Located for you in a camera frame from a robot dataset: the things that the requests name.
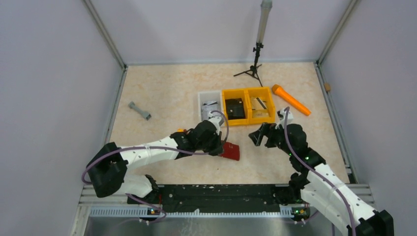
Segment black tripod with grey pole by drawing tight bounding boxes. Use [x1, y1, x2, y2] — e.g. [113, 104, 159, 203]
[233, 0, 273, 87]

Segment small packets in clear bin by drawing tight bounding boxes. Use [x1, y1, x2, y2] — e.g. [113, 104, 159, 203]
[201, 100, 221, 120]

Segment grey dumbbell shaped part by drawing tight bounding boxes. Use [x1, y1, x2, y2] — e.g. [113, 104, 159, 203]
[128, 101, 151, 120]

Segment red leather card holder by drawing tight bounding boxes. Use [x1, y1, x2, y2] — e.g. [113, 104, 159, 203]
[219, 142, 240, 161]

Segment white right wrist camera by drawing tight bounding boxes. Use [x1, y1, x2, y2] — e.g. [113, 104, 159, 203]
[277, 109, 294, 123]

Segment clear plastic bin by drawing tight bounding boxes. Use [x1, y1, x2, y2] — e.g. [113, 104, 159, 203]
[197, 90, 223, 121]

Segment black part in bin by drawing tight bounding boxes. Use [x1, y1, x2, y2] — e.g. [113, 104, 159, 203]
[225, 98, 246, 120]

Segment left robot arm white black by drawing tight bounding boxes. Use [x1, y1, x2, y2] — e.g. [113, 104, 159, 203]
[82, 117, 224, 203]

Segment orange toy microphone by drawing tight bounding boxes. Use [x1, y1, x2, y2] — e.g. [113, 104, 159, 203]
[271, 84, 311, 116]

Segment yellow bin with black part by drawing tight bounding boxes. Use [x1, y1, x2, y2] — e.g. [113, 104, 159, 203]
[222, 88, 249, 126]

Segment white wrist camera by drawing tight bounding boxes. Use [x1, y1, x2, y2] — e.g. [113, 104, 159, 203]
[277, 109, 294, 123]
[208, 111, 225, 131]

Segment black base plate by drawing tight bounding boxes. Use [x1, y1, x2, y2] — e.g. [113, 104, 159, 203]
[141, 184, 312, 215]

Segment yellow bin with clear bag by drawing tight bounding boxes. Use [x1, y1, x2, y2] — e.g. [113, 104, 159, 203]
[247, 87, 276, 124]

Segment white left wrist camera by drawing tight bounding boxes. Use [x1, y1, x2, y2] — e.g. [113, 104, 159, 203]
[208, 111, 225, 131]

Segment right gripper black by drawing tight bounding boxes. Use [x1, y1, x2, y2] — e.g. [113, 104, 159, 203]
[249, 122, 294, 156]

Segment small tan wall knob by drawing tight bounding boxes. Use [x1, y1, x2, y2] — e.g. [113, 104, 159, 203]
[324, 83, 331, 92]

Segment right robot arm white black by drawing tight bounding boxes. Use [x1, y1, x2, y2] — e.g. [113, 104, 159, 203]
[248, 123, 394, 236]

